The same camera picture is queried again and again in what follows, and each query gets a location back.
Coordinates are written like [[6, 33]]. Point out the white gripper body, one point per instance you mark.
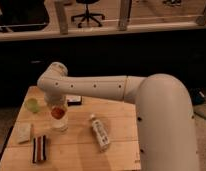
[[54, 99]]

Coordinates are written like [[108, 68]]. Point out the red apple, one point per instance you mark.
[[57, 112]]

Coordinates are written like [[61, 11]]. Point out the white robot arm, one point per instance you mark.
[[164, 112]]

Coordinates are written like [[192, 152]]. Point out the green plastic cup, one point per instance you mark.
[[32, 105]]

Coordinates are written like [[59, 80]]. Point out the black red rectangular box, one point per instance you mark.
[[74, 100]]

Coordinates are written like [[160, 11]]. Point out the white sponge block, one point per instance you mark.
[[23, 132]]

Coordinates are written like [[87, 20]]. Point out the white plastic bottle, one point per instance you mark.
[[100, 132]]

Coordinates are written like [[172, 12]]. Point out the black office chair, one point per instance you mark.
[[87, 15]]

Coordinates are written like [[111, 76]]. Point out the wooden post left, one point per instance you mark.
[[61, 16]]

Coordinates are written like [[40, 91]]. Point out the wooden post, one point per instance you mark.
[[201, 20], [61, 16], [124, 16]]

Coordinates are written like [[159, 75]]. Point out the wooden post middle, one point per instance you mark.
[[124, 16]]

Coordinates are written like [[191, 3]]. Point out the wooden post right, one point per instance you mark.
[[201, 20]]

